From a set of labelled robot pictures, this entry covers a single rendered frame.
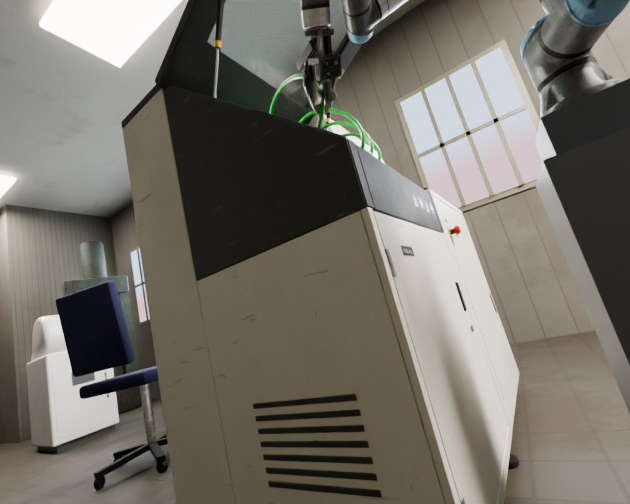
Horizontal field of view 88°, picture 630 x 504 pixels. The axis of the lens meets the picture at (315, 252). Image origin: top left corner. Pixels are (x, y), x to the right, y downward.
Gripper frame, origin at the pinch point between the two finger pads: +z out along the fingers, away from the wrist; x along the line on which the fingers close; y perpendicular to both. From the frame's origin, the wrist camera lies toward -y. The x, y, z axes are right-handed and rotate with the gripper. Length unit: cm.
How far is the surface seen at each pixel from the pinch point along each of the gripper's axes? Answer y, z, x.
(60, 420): -190, 252, -198
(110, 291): -112, 97, -94
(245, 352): 30, 47, -48
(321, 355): 48, 40, -35
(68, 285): -412, 236, -192
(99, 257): -446, 226, -147
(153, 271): -16, 41, -62
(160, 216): -21, 25, -53
